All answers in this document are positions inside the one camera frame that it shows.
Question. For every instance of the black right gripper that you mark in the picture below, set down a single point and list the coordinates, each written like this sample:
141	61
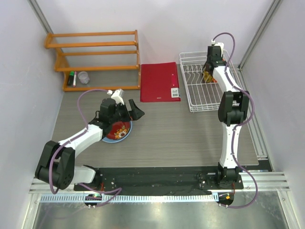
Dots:
220	57

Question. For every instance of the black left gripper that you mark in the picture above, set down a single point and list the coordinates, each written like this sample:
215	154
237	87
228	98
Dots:
135	114

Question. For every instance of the yellow patterned plate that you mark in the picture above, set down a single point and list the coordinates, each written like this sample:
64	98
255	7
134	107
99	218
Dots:
207	78

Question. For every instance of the dark red floral plate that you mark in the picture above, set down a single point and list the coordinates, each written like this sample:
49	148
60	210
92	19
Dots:
119	130

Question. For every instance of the light blue plate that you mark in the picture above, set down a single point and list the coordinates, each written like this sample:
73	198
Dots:
115	141

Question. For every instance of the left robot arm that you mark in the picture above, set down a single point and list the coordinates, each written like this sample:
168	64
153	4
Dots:
57	162

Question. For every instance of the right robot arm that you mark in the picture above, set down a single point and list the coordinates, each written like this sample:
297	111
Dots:
232	112

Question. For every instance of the orange wooden shelf rack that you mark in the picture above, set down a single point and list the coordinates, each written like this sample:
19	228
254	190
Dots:
111	59

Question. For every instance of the red plastic folder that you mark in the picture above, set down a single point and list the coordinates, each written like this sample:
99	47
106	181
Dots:
159	83

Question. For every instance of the clear plastic cup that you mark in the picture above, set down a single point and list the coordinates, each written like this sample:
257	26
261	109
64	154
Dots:
83	77

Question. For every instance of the green marker pen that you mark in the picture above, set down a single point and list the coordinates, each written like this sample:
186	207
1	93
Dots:
70	78

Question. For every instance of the pink marker pen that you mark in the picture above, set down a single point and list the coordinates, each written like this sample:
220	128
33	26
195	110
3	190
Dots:
74	79

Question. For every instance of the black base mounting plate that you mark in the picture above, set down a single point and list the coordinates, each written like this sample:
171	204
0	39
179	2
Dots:
163	181

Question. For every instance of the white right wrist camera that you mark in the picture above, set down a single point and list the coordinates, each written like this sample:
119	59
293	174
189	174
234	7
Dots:
218	44

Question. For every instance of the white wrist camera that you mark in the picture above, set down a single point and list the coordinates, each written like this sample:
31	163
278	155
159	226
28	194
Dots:
218	44
117	95

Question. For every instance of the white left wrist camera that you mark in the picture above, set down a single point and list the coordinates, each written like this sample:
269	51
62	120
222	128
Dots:
117	95

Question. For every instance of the white wire dish rack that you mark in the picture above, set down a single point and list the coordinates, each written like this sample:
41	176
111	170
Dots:
201	96

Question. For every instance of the white slotted cable duct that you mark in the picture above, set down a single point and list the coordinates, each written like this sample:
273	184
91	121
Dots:
95	198

